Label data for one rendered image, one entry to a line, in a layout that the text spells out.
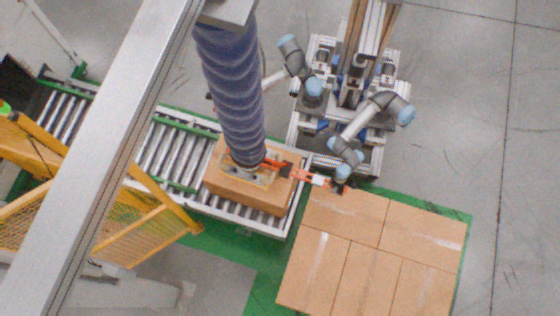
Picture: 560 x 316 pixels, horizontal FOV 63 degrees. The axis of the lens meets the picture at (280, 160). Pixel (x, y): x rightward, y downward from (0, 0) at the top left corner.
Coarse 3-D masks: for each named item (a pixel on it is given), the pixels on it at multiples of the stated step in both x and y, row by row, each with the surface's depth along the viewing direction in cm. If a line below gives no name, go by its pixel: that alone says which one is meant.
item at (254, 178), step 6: (228, 162) 302; (234, 168) 298; (222, 174) 300; (228, 174) 300; (234, 174) 299; (252, 174) 299; (258, 174) 299; (264, 174) 300; (240, 180) 299; (246, 180) 298; (252, 180) 298; (258, 180) 298; (258, 186) 297; (264, 186) 297
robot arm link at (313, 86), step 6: (306, 78) 303; (312, 78) 301; (318, 78) 302; (306, 84) 301; (312, 84) 300; (318, 84) 301; (306, 90) 304; (312, 90) 300; (318, 90) 300; (306, 96) 311; (312, 96) 305; (318, 96) 306
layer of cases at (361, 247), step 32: (320, 192) 352; (352, 192) 352; (320, 224) 344; (352, 224) 344; (384, 224) 344; (416, 224) 344; (448, 224) 344; (320, 256) 337; (352, 256) 337; (384, 256) 337; (416, 256) 337; (448, 256) 337; (288, 288) 330; (320, 288) 330; (352, 288) 330; (384, 288) 330; (416, 288) 330; (448, 288) 329
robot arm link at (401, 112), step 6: (396, 96) 256; (390, 102) 255; (396, 102) 255; (402, 102) 255; (384, 108) 260; (390, 108) 256; (396, 108) 255; (402, 108) 254; (408, 108) 253; (414, 108) 255; (390, 114) 259; (396, 114) 256; (402, 114) 254; (408, 114) 253; (396, 120) 260; (402, 120) 256; (408, 120) 261; (402, 126) 297
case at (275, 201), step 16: (288, 160) 318; (208, 176) 314; (224, 176) 314; (224, 192) 329; (240, 192) 311; (256, 192) 311; (272, 192) 311; (288, 192) 311; (256, 208) 344; (272, 208) 322
